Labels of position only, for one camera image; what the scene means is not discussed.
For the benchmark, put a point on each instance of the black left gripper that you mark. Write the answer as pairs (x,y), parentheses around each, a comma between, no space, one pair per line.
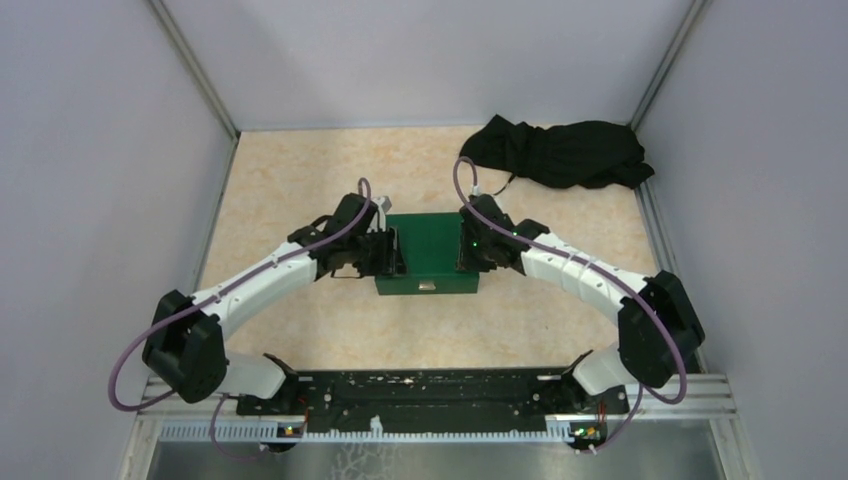
(390,261)

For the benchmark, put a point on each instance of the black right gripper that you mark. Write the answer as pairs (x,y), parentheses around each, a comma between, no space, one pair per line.
(465,261)

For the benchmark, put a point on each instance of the green jewelry box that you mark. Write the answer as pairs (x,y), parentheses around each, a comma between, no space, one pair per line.
(429,245)

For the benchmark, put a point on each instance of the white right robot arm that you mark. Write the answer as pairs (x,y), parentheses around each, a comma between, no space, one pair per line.
(658,328)

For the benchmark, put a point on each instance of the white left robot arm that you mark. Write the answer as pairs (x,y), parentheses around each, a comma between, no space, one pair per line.
(187,349)

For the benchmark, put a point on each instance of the black cloth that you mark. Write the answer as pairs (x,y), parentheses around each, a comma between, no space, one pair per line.
(591,154)

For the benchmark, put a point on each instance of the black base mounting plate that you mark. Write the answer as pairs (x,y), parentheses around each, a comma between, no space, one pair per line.
(437,401)

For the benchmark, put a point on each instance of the aluminium frame rail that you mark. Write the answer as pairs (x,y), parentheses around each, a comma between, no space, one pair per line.
(708,398)

